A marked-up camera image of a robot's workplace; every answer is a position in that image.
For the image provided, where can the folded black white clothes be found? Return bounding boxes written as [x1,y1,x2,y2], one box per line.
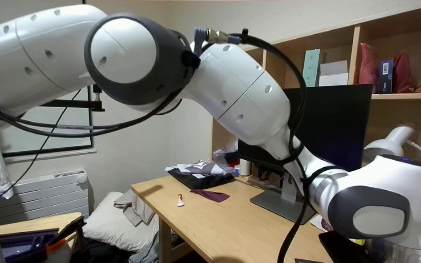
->
[166,159,237,191]

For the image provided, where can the white cup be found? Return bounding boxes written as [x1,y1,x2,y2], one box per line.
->
[237,158,252,178]

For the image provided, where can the purple cloth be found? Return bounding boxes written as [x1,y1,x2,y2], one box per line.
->
[190,188,231,204]

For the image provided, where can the grey folded cloth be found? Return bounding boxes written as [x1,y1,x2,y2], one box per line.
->
[113,188,157,228]

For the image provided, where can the teal book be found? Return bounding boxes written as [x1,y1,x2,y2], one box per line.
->
[300,48,322,89]

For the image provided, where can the black computer monitor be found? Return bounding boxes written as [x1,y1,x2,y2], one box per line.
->
[237,85,375,226]

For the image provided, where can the white box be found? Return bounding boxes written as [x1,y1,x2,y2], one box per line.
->
[318,58,351,88]

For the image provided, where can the white pillow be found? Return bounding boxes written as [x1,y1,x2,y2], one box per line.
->
[82,190,161,253]

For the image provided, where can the wooden shelf unit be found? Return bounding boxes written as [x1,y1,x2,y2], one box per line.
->
[211,1,421,231]

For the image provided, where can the dark clothing pile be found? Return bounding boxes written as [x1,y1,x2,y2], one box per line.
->
[69,235,161,263]

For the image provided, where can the red books on shelf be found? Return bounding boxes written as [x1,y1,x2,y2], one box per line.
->
[357,42,381,93]

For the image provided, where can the white radiator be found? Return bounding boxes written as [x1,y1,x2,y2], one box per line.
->
[0,168,93,226]

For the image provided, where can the dark blue box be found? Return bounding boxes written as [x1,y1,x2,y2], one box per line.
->
[378,58,397,95]

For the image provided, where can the orange black hand tool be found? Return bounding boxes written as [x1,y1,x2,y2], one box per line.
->
[44,216,88,254]

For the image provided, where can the wooden side table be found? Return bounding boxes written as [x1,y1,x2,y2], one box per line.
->
[0,210,85,263]

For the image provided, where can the maroon pouch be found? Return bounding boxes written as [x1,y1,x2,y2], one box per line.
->
[392,50,417,93]

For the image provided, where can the purple tool tray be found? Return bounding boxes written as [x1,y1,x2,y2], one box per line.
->
[0,228,62,263]

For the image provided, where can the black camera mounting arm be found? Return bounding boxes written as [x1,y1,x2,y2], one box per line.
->
[41,85,106,114]

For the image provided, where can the black window frame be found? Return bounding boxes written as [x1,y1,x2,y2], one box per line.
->
[0,86,95,158]

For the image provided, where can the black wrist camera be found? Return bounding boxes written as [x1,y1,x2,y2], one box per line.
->
[319,229,375,263]

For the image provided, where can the thin black camera cable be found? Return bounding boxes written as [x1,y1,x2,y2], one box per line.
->
[0,104,71,202]

